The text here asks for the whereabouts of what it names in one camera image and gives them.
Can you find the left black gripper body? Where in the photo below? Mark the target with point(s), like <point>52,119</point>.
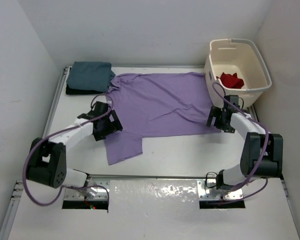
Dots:
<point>108,127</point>

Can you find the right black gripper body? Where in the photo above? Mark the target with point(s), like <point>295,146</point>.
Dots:
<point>218,113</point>

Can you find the lilac cloth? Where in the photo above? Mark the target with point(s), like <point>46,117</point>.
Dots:
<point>156,105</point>

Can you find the blue shirt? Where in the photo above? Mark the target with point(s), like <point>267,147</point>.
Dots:
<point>90,76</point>

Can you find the black t shirt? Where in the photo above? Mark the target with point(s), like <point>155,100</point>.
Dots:
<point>78,92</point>

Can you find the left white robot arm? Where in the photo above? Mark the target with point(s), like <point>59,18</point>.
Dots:
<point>47,160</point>

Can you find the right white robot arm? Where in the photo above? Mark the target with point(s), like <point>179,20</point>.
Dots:
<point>262,153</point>

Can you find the red shirt in basket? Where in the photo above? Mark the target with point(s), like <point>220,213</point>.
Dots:
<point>231,81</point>

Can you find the cream laundry basket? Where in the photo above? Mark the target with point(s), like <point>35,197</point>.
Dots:
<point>242,59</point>

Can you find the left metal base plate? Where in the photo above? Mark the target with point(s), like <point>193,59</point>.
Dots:
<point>94,192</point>

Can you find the metal base plate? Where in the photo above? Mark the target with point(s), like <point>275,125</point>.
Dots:
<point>206,191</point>
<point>94,192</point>

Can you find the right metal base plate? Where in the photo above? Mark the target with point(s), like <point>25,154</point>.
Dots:
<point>206,191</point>

